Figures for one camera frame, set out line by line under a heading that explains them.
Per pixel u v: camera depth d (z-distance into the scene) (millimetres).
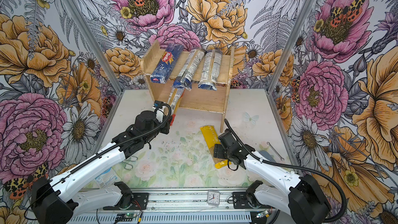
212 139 935
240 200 736
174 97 776
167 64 675
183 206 742
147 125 572
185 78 628
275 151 913
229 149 638
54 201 378
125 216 707
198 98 894
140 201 735
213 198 744
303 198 403
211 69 662
